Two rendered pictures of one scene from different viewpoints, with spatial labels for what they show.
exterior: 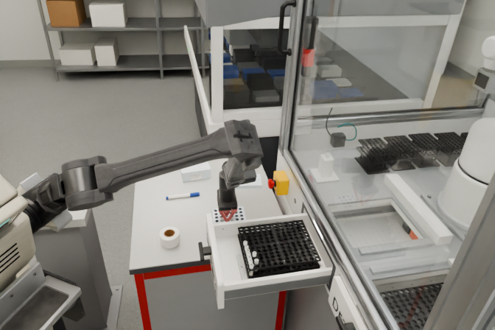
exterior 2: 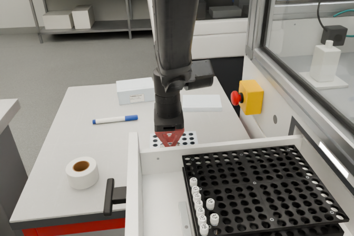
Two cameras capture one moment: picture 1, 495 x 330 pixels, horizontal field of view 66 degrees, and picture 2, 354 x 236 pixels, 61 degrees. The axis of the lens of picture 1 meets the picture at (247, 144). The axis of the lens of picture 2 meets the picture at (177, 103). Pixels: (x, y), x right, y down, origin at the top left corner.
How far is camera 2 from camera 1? 0.71 m
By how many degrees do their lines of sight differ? 6
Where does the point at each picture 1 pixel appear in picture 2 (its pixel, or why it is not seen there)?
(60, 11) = not seen: outside the picture
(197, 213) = not seen: hidden behind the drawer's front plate
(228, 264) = (164, 221)
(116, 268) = not seen: hidden behind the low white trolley
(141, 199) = (61, 123)
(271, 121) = (232, 35)
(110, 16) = not seen: outside the picture
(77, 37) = (59, 6)
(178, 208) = (107, 134)
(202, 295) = not seen: outside the picture
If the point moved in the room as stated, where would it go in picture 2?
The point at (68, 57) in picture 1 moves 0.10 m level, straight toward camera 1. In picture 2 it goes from (50, 22) to (50, 24)
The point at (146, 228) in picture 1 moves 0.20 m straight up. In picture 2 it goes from (55, 160) to (35, 92)
